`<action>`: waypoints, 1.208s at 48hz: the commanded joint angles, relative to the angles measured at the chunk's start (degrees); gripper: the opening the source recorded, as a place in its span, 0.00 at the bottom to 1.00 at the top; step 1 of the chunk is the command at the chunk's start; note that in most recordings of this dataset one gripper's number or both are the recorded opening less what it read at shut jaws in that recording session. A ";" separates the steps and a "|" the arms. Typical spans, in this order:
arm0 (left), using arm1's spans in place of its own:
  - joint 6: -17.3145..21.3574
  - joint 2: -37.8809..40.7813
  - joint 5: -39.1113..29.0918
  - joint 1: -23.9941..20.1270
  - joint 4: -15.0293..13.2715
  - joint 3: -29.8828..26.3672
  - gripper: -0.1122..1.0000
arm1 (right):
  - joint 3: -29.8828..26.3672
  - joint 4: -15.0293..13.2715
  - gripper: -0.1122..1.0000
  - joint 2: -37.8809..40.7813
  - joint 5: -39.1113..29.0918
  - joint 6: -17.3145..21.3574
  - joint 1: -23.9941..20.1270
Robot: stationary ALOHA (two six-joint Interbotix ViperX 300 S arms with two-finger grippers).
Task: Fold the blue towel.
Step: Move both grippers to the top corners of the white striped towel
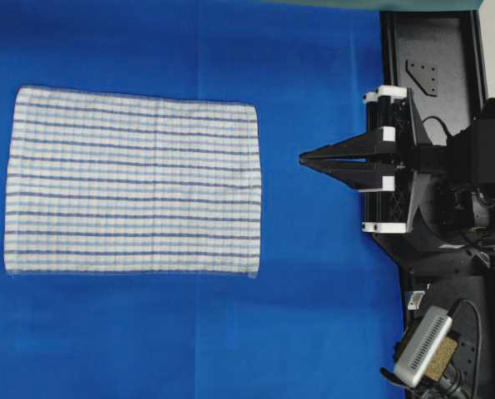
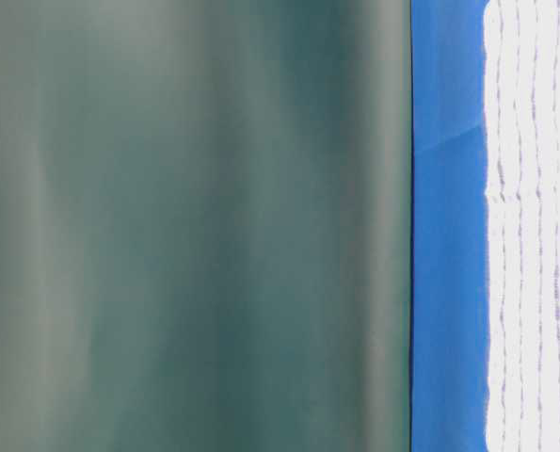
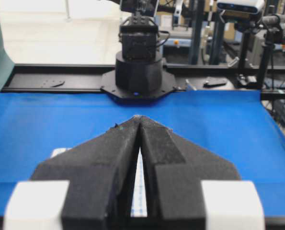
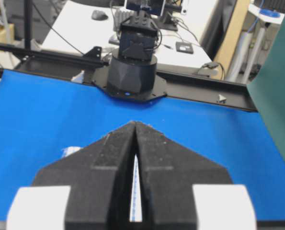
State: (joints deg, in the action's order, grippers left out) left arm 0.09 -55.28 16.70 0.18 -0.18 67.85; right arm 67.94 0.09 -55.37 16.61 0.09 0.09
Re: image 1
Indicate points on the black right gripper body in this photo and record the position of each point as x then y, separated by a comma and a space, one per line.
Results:
397, 126

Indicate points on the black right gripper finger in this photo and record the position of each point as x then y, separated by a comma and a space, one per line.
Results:
378, 141
360, 176

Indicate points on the blue white striped towel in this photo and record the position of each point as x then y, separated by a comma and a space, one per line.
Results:
113, 183

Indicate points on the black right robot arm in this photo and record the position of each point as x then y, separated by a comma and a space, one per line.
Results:
450, 210

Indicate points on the blue table cloth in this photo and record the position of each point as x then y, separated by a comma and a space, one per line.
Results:
323, 313

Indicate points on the silver ventilated hub box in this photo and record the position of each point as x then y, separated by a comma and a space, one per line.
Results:
420, 345

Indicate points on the cork pad block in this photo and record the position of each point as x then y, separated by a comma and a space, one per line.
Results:
441, 359

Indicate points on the black triangular corner bracket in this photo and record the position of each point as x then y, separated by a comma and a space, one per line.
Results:
425, 75

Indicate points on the black aluminium frame base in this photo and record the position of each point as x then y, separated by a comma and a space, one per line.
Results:
433, 271

